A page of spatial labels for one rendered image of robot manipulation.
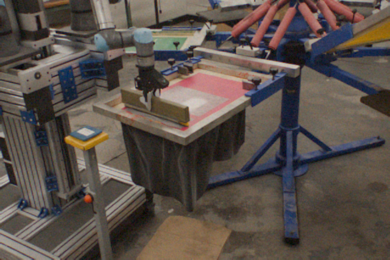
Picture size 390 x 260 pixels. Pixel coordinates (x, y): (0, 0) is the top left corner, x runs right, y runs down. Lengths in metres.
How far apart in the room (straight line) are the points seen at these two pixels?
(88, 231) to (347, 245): 1.47
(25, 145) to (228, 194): 1.37
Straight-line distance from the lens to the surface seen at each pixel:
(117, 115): 2.00
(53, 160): 2.56
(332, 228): 2.88
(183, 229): 2.78
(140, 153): 2.17
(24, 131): 2.53
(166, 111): 1.92
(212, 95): 2.19
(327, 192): 3.17
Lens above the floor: 1.81
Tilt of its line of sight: 26 degrees down
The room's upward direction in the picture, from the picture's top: 3 degrees counter-clockwise
